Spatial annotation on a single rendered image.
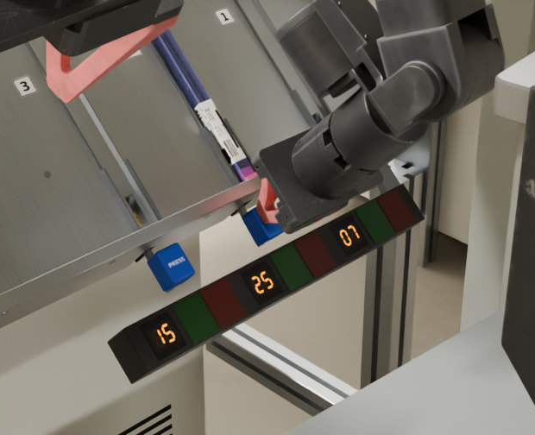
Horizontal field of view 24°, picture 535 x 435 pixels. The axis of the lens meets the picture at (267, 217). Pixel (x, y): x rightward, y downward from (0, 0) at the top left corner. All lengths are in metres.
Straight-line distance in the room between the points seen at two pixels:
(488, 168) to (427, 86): 0.69
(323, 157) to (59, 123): 0.22
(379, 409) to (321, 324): 1.15
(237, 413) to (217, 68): 0.94
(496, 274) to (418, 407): 0.58
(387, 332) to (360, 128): 0.48
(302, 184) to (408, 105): 0.15
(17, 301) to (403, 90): 0.32
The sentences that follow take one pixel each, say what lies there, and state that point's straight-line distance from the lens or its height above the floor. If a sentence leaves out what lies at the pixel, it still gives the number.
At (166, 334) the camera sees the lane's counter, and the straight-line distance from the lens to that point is 1.01.
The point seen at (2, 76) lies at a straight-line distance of 1.04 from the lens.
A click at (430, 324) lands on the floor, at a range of 2.18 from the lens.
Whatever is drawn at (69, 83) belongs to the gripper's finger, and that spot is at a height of 1.00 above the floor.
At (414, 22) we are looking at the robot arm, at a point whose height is 0.93.
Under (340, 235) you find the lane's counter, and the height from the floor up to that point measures 0.66.
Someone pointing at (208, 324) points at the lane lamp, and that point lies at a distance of 1.03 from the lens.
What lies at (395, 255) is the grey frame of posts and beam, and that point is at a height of 0.56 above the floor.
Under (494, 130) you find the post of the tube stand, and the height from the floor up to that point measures 0.58.
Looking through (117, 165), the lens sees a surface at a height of 0.76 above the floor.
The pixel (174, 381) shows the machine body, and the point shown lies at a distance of 1.61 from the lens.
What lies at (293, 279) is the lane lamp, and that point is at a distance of 1.08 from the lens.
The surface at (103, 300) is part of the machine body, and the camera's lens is 1.46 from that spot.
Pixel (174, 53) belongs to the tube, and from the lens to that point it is 1.10.
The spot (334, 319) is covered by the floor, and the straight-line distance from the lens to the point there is 2.18.
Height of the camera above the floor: 1.24
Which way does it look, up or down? 30 degrees down
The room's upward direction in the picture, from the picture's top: straight up
